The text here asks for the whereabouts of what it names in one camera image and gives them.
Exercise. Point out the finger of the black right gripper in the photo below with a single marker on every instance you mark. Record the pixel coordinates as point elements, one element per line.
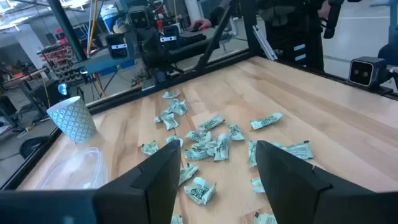
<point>170,36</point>
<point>116,46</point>

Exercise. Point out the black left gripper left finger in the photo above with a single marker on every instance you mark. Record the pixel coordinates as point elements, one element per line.
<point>146,193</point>

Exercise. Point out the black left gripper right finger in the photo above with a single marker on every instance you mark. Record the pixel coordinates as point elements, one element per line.
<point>289,193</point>

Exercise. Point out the green white sweetener packet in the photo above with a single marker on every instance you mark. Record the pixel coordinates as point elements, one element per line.
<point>199,136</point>
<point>150,147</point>
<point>236,132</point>
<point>257,185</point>
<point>178,107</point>
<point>199,151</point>
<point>252,152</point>
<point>168,120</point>
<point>187,172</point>
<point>222,147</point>
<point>264,219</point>
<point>174,139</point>
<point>211,122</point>
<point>176,219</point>
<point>266,120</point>
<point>199,190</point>
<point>298,150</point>
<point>170,95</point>

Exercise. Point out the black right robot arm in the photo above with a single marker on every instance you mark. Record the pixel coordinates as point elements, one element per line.
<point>192,46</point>

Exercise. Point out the blue workbench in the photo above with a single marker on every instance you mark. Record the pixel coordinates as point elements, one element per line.
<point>102,62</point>

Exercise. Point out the blue white barrel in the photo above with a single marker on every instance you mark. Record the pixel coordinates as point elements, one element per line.
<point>109,17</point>

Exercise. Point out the person's hand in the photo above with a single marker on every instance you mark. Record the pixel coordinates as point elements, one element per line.
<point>201,24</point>

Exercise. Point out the red parts bin rack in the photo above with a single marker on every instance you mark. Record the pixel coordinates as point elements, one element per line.
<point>57,62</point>

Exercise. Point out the clear plastic container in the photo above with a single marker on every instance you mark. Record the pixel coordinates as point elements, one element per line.
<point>74,174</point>

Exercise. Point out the patterned white teal paper cup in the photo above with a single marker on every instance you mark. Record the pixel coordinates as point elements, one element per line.
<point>73,119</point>

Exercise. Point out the silver aluminium extrusion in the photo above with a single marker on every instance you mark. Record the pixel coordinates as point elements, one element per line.
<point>264,43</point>

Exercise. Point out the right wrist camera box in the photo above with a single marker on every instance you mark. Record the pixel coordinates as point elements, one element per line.
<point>140,19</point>

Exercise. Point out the table-level camera box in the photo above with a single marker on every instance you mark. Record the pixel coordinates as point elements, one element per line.
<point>362,72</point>

